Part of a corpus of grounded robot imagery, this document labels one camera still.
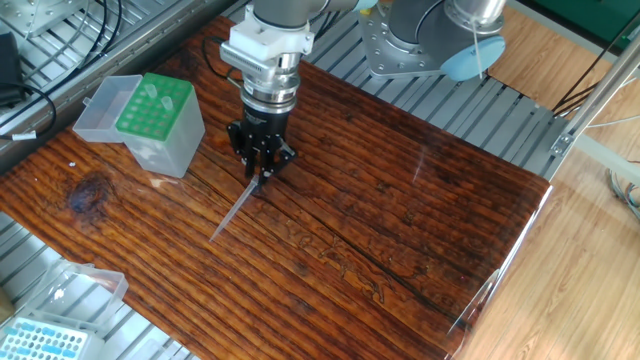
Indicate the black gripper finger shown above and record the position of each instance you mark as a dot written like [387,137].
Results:
[251,164]
[277,160]

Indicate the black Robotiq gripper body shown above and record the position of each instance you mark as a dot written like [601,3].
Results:
[262,130]

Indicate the large clear pipette tip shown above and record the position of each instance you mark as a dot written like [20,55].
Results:
[235,207]

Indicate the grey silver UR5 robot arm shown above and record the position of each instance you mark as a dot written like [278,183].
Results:
[430,30]

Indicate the translucent tip holder green rack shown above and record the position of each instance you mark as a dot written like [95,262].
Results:
[170,145]

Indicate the clear pipette tip in rack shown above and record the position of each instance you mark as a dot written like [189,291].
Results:
[151,90]
[167,103]

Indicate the clear hinged holder lid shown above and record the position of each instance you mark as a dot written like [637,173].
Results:
[102,112]

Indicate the clear small-tip box lid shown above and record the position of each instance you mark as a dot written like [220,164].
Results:
[85,295]

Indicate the white small-tip box blue tips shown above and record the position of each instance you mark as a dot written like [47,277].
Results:
[40,345]

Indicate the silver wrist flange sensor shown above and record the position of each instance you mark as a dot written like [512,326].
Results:
[272,87]

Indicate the silver vented wrist module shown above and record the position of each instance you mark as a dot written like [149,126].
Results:
[245,59]

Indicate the brown wooden board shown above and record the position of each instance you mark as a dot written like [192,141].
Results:
[350,200]

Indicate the yellow tag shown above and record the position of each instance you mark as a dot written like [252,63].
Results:
[367,10]

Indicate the silver perforated metal plate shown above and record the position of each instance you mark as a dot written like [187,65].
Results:
[40,15]

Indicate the black power adapter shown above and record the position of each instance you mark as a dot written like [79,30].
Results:
[10,70]

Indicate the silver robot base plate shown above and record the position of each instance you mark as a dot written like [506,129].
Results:
[385,55]

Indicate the aluminium frame bar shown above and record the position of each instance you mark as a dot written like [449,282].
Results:
[595,95]

